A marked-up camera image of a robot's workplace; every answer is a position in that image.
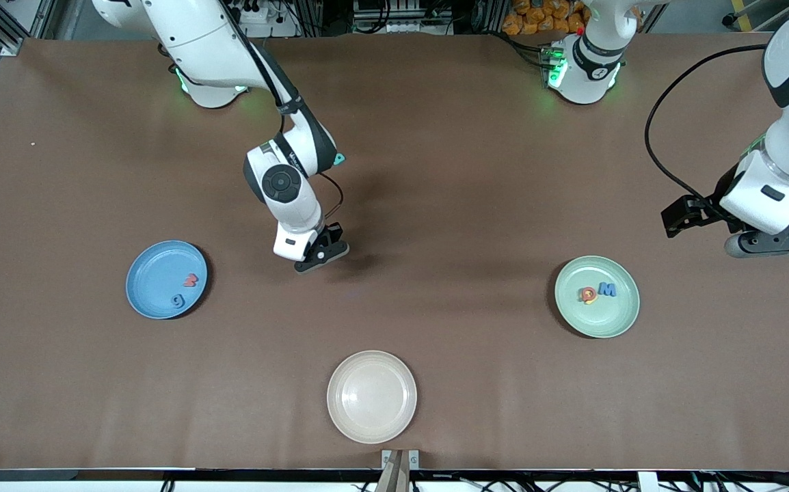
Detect blue plate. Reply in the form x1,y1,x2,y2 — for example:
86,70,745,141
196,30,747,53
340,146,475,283
125,240,209,320

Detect grey electronics unit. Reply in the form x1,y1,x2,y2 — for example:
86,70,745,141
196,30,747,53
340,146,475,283
352,0,453,35

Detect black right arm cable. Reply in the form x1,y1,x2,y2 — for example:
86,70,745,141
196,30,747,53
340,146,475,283
230,0,345,225

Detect beige plate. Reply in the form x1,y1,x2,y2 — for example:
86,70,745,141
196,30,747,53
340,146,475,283
326,350,418,445

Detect grey metal bracket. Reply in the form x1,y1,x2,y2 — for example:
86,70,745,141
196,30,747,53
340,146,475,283
381,449,420,471

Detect tan mounting post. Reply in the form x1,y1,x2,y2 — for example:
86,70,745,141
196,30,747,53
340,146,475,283
375,451,411,492

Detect orange snack packets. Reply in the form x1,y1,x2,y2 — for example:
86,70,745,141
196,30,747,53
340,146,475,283
502,0,590,36

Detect white power strip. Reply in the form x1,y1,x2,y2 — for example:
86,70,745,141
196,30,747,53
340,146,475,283
230,0,299,38

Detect green plate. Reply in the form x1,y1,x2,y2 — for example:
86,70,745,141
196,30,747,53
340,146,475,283
554,255,641,340

